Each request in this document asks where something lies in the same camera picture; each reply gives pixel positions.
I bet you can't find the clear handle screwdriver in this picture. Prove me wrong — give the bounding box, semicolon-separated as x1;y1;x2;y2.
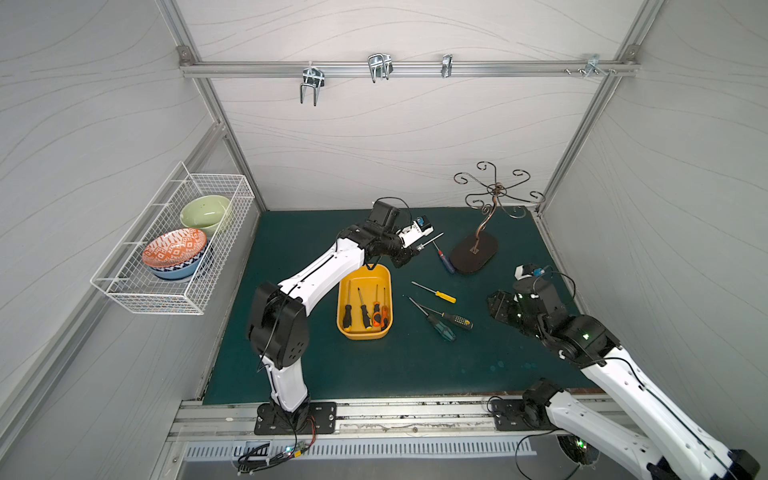
415;232;444;252

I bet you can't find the black yellow dotted screwdriver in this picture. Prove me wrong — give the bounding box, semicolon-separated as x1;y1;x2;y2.
424;306;474;331

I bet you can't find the yellow plastic storage box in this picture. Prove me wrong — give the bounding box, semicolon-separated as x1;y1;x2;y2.
337;265;393;341

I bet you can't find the red blue handle screwdriver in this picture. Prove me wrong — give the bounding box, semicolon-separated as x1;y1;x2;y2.
433;243;456;274

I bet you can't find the orange black grip screwdriver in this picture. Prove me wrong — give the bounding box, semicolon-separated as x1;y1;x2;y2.
372;286;390;331

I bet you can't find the black yellow handle screwdriver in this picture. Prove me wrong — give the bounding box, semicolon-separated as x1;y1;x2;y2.
342;288;352;332

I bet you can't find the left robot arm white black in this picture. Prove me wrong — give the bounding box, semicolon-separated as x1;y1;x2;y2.
247;198;433;416

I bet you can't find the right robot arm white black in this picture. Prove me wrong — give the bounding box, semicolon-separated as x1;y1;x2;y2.
487;268;760;479

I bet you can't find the brown metal jewelry stand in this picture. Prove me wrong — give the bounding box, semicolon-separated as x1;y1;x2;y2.
449;160;546;275

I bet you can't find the metal double hook middle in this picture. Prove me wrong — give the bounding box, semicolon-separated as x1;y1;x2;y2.
367;53;394;83

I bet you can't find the metal double hook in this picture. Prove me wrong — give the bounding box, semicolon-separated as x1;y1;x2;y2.
299;66;326;106
367;53;394;83

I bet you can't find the metal double hook left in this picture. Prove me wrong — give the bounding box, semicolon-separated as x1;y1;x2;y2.
299;66;326;106

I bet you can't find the green ceramic bowl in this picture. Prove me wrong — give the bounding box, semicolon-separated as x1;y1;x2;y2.
179;195;234;239

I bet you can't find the small metal hook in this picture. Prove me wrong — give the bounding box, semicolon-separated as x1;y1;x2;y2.
441;54;453;79

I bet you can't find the orange patterned bowl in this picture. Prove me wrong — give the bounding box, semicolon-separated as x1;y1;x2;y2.
141;228;207;270

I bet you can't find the blue bowl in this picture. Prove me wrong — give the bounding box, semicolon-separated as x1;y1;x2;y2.
142;244;207;280

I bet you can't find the metal hook right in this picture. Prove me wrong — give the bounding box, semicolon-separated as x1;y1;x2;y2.
563;54;618;79

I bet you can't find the white vent grille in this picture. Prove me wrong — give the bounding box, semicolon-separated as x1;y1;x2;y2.
184;435;537;463

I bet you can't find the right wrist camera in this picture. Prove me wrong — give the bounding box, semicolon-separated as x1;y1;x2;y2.
514;264;545;282

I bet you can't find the yellow handle small screwdriver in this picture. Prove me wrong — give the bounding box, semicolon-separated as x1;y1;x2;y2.
411;281;457;304

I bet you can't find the green handle screwdriver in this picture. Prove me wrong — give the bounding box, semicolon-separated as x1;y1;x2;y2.
409;298;456;342

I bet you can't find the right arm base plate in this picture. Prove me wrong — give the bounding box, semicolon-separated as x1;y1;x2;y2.
486;396;537;432

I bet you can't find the black cable right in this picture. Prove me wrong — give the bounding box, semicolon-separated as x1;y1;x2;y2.
485;392;601;480

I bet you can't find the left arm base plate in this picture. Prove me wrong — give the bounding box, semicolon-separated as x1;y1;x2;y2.
254;400;338;436

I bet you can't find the white wire wall basket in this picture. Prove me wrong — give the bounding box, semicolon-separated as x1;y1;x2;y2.
90;164;254;315

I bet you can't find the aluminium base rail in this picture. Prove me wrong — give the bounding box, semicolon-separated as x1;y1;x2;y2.
167;392;661;444

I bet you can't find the aluminium cross rail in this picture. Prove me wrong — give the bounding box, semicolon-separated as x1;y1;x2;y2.
180;59;641;80

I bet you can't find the black cable bundle left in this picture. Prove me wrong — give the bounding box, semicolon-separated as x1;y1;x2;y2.
233;413;319;476

